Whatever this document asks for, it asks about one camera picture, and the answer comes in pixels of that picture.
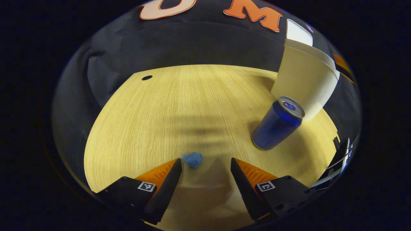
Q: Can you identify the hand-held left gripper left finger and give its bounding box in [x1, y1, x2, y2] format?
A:
[96, 158, 183, 225]

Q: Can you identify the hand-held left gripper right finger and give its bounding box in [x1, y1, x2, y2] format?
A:
[230, 157, 320, 224]

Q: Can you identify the blue paper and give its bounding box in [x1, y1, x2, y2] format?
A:
[182, 152, 203, 169]

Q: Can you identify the white desktop garbage bin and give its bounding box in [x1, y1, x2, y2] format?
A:
[271, 19, 340, 122]

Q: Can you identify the blue pop can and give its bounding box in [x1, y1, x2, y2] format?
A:
[251, 96, 305, 151]

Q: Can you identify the black backdrop cloth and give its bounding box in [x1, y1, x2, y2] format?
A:
[51, 0, 362, 193]

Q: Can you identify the dark furniture frame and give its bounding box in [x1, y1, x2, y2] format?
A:
[311, 130, 359, 192]

